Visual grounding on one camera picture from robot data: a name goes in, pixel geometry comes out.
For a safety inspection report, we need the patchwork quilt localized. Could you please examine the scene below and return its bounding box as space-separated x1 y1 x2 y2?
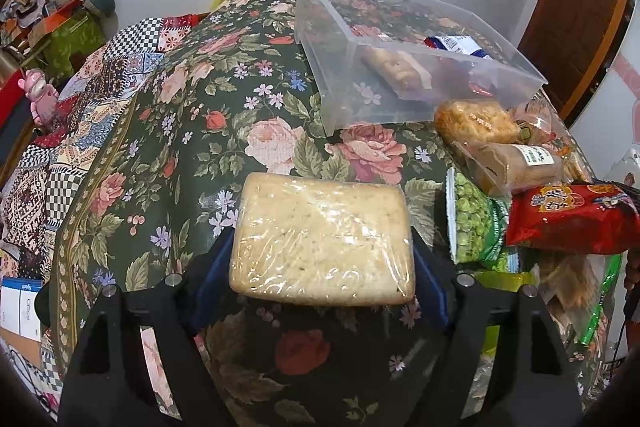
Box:
0 13 208 408

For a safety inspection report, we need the red snack bag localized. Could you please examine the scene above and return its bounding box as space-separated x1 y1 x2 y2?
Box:
506 182 639 256

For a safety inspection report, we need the brown bread roll labelled pack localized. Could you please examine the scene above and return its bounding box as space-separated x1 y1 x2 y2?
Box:
459 142 563 197

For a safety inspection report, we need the wooden door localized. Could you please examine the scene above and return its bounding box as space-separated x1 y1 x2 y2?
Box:
518 0 634 124

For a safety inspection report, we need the green storage box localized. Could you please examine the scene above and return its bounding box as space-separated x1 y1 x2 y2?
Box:
43 9 105 80

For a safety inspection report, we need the blue white snack packet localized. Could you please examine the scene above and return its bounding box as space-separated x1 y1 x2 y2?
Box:
424 36 490 60

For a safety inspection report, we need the biscuit bar pack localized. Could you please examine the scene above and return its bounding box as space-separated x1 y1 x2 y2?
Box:
362 48 433 100

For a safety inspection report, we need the plastic-wrapped beige cracker block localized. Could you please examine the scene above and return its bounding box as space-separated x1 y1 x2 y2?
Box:
229 172 416 307

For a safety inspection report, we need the pink toy figure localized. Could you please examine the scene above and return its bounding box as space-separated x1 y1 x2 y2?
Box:
17 68 58 127

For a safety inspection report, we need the golden fried pastry bag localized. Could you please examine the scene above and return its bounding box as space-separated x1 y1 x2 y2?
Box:
434 100 520 144

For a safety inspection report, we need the green peas snack bag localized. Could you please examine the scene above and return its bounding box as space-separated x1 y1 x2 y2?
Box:
445 167 521 273

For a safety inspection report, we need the clear plastic storage bin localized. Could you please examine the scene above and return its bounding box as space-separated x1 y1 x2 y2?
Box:
294 0 547 134

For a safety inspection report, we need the dark floral bed cover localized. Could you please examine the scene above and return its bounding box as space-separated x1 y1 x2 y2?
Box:
49 0 616 427

